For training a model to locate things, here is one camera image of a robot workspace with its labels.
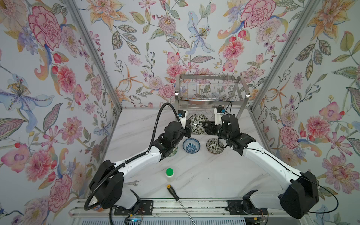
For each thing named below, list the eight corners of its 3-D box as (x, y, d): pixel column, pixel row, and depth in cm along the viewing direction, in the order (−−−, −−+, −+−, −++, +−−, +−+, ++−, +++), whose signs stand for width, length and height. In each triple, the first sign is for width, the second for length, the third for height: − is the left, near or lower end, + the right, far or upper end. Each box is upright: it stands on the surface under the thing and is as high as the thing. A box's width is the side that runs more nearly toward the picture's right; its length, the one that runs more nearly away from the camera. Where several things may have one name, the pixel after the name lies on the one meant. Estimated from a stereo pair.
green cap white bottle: (166, 182, 85) (165, 176, 77) (167, 174, 87) (165, 168, 79) (173, 182, 85) (173, 176, 77) (173, 174, 87) (173, 168, 79)
